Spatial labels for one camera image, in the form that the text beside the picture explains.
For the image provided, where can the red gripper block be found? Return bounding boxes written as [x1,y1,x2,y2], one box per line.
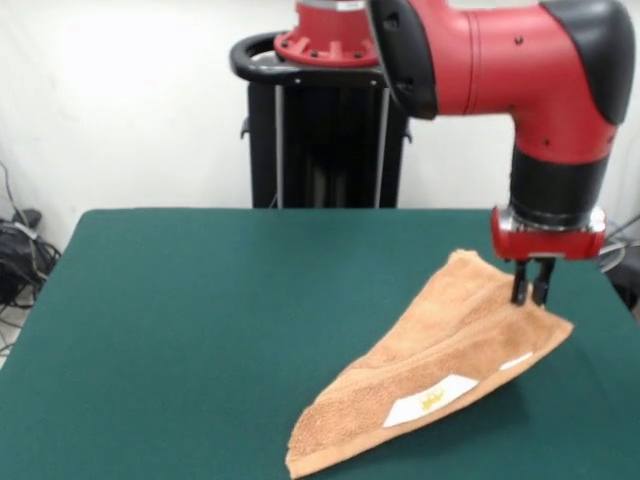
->
[489,205,608,306]

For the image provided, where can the tan terry towel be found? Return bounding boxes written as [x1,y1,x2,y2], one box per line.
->
[284,249,575,480]

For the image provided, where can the dark green table cloth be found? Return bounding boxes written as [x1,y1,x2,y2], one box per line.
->
[0,207,640,480]

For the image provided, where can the black cable tangle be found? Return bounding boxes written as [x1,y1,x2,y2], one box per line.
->
[0,159,64,356]
[597,214,640,311]

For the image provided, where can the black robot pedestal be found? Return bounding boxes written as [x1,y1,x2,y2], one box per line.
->
[229,32,414,209]

